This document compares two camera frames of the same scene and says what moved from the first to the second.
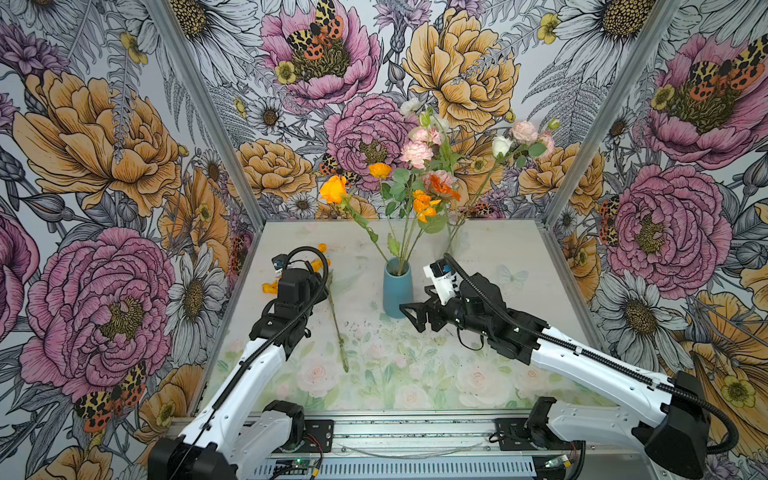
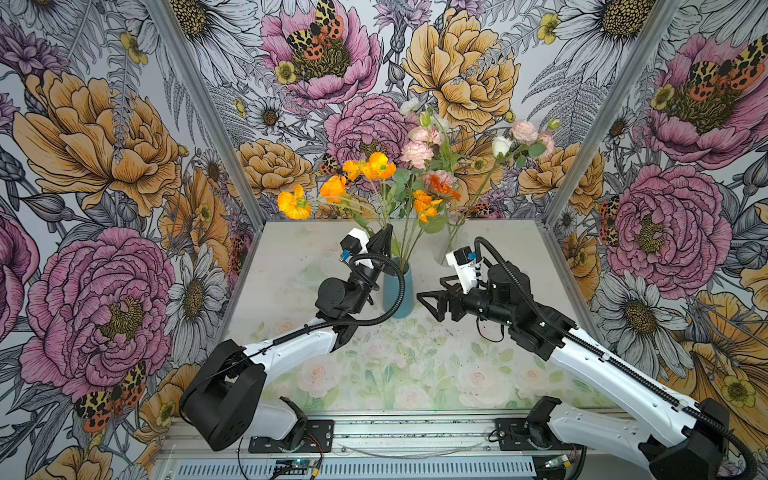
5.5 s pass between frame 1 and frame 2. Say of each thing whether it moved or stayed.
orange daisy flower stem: moved
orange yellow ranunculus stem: moved
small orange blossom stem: moved
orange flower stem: stayed
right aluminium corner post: stayed
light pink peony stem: stayed
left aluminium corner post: stayed
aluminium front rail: stayed
